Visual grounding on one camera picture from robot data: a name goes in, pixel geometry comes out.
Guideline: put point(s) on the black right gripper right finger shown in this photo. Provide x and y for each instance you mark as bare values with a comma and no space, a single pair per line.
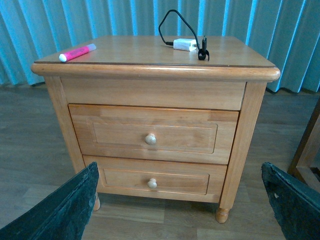
296,206

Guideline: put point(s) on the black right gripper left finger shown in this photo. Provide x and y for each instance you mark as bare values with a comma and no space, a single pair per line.
62,215

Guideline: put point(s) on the wooden drawer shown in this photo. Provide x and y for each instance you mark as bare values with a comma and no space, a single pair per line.
127,174
167,134

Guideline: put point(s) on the pink marker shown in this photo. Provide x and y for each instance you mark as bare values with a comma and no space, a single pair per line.
77,52

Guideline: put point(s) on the dark wooden furniture piece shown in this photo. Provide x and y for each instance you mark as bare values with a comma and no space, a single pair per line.
301,165

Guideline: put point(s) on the wooden nightstand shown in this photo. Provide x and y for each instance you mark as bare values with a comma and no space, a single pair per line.
141,71

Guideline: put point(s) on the light blue curtain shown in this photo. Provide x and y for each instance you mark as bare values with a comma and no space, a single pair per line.
286,32

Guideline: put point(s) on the white charger adapter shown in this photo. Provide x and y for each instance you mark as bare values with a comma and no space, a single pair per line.
185,44

